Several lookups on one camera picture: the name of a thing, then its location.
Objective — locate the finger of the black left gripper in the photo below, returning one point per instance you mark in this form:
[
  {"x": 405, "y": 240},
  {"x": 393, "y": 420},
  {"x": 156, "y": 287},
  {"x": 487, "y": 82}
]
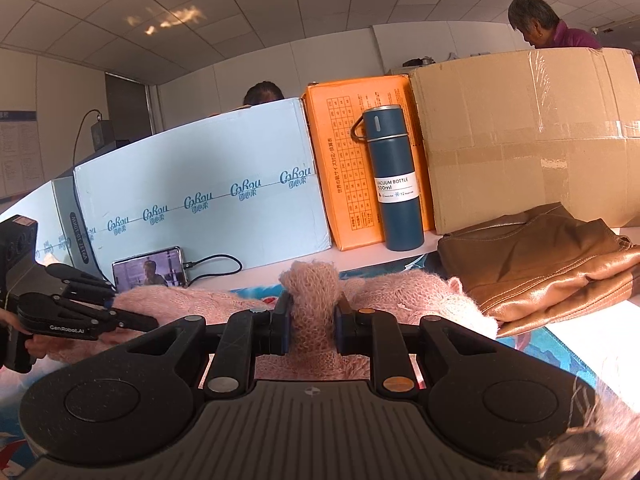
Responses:
[
  {"x": 60, "y": 317},
  {"x": 80, "y": 286}
]

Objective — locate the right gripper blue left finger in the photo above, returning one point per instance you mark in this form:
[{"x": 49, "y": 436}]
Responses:
[{"x": 237, "y": 343}]

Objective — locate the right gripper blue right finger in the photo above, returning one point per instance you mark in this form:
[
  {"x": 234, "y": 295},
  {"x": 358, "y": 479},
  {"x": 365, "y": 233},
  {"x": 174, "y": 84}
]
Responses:
[{"x": 377, "y": 335}]

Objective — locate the pink knitted sweater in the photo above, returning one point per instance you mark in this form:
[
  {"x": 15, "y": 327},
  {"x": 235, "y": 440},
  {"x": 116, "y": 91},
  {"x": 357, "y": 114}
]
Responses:
[{"x": 315, "y": 288}]

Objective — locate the operator left hand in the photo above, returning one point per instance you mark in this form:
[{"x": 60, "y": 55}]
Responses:
[{"x": 68, "y": 351}]

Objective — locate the anime print desk mat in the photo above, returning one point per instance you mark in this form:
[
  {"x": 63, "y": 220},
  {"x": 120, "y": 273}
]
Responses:
[{"x": 16, "y": 455}]

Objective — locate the smartphone with lit screen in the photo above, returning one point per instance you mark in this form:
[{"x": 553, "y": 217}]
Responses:
[{"x": 165, "y": 267}]

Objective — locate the light blue carton box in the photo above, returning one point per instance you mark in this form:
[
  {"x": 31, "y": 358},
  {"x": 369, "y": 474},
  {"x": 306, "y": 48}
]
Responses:
[{"x": 237, "y": 187}]

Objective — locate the dark blue vacuum bottle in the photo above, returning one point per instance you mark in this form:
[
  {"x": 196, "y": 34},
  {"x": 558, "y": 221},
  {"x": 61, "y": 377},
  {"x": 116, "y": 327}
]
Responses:
[{"x": 383, "y": 129}]

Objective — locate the brown leather bag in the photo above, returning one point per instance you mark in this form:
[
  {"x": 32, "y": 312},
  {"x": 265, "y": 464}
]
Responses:
[{"x": 541, "y": 266}]

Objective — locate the orange carton box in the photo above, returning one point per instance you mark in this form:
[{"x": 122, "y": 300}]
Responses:
[{"x": 343, "y": 164}]

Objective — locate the brown cardboard box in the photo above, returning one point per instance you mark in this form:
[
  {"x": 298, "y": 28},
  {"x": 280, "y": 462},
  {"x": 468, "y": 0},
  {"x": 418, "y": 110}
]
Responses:
[{"x": 504, "y": 133}]

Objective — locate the dark-haired person behind boxes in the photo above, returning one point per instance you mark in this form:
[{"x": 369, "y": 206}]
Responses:
[{"x": 261, "y": 93}]

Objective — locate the grey-haired woman in purple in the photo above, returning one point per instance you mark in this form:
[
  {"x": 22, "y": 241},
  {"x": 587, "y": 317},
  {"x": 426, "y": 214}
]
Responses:
[{"x": 542, "y": 28}]

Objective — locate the wall notice poster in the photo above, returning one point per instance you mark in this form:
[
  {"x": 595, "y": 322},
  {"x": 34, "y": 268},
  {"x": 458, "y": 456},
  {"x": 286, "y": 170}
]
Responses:
[{"x": 21, "y": 163}]

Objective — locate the black wall adapter box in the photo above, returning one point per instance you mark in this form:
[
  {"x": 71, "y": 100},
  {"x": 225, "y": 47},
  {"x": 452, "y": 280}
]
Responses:
[{"x": 102, "y": 134}]

